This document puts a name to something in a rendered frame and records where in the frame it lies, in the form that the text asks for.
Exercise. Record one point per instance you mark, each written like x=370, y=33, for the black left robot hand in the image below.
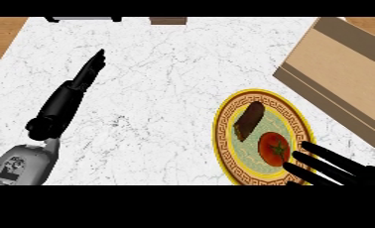
x=60, y=103

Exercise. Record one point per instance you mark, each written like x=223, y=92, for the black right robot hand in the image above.
x=336, y=167

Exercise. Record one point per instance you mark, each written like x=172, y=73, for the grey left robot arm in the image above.
x=26, y=164

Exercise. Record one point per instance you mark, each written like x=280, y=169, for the red tomato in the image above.
x=273, y=148

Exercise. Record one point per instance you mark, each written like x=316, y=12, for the yellow rimmed patterned plate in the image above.
x=261, y=136

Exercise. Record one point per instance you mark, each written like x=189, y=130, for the cardboard box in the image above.
x=332, y=70

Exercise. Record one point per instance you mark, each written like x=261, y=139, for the brown chocolate bar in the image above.
x=248, y=120

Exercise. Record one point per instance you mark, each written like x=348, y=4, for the dark framed pale appliance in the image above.
x=82, y=18

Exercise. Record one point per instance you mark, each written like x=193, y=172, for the small brown wooden block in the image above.
x=168, y=20

